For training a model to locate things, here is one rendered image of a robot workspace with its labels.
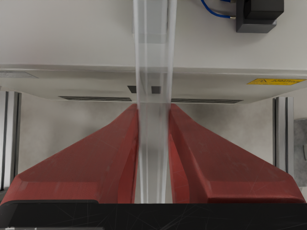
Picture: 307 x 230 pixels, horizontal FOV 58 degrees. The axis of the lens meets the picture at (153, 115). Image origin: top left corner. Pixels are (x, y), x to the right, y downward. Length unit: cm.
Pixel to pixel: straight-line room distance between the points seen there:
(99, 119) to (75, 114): 9
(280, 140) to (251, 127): 32
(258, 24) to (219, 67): 8
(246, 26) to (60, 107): 82
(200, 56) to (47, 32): 24
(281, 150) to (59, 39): 60
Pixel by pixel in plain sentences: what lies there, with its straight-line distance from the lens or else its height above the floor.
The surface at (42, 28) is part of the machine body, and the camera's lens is 49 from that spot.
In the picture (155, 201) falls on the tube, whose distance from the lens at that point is 16.
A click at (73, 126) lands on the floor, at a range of 110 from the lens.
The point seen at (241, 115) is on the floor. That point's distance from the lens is 110.
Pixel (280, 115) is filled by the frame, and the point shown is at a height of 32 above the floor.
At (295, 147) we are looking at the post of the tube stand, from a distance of 117.
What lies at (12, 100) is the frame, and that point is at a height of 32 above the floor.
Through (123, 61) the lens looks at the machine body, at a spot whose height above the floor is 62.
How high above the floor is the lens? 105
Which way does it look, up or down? 87 degrees down
